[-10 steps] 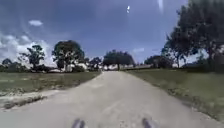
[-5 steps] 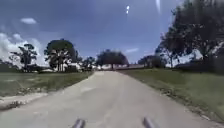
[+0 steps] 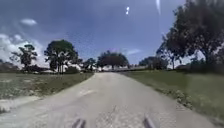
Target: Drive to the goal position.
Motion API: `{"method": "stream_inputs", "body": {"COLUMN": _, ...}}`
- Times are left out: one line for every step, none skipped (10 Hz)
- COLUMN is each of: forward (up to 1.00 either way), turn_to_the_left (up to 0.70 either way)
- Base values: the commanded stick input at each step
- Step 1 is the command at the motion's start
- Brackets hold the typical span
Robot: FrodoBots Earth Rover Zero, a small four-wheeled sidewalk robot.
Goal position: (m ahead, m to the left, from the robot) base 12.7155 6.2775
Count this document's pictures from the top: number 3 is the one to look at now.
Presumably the green grass field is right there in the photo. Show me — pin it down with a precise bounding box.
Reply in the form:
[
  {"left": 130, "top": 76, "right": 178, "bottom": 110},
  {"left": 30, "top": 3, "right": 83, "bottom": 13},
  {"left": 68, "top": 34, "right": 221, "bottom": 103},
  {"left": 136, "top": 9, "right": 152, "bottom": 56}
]
[{"left": 0, "top": 72, "right": 95, "bottom": 101}]

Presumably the large tall tree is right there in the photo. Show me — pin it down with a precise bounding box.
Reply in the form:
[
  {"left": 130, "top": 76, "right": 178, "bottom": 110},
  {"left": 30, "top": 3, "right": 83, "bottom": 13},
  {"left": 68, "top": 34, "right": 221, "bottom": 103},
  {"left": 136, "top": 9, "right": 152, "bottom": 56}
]
[{"left": 156, "top": 0, "right": 224, "bottom": 73}]

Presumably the green grass slope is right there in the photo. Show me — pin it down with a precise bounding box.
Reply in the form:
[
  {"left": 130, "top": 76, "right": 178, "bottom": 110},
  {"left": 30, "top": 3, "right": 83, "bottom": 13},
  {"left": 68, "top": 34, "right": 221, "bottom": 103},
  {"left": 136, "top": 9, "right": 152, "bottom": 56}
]
[{"left": 118, "top": 69, "right": 224, "bottom": 126}]

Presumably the pale concrete path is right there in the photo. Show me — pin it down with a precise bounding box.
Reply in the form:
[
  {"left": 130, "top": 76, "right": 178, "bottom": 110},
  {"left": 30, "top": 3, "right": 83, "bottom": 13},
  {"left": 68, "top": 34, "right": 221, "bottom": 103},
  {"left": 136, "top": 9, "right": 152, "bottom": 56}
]
[{"left": 0, "top": 71, "right": 219, "bottom": 128}]

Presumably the small sparse tree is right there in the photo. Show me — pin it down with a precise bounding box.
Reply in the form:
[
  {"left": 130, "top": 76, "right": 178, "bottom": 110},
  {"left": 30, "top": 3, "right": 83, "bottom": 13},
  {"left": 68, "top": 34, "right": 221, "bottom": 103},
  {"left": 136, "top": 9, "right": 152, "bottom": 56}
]
[{"left": 9, "top": 43, "right": 39, "bottom": 72}]

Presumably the broad round-crowned tree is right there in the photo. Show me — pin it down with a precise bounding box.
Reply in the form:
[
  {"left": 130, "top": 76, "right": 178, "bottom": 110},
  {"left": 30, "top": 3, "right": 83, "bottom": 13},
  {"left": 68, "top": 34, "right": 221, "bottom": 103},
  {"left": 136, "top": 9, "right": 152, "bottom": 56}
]
[{"left": 43, "top": 39, "right": 79, "bottom": 74}]

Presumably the robot's own part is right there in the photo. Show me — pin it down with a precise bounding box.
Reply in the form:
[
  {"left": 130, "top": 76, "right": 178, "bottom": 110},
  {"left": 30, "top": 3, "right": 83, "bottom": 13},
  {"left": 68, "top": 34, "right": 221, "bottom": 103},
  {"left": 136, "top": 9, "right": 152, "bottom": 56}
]
[
  {"left": 142, "top": 117, "right": 157, "bottom": 128},
  {"left": 71, "top": 118, "right": 87, "bottom": 128}
]

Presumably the small dark tree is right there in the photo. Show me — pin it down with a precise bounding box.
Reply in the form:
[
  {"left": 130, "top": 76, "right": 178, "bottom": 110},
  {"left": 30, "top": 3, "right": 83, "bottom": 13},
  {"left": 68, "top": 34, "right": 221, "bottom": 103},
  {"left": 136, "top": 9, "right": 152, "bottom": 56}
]
[{"left": 81, "top": 57, "right": 98, "bottom": 72}]

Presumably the wide dark tree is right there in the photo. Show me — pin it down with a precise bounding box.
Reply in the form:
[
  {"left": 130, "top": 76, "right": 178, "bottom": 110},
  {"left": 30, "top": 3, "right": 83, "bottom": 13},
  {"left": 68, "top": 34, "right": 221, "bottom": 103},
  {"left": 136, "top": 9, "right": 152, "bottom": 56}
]
[{"left": 96, "top": 50, "right": 130, "bottom": 70}]

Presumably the low dark tree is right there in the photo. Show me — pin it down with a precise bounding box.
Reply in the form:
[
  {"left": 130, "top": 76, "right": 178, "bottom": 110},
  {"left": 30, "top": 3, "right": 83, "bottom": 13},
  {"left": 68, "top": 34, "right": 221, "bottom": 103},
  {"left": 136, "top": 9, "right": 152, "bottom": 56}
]
[{"left": 138, "top": 55, "right": 169, "bottom": 70}]

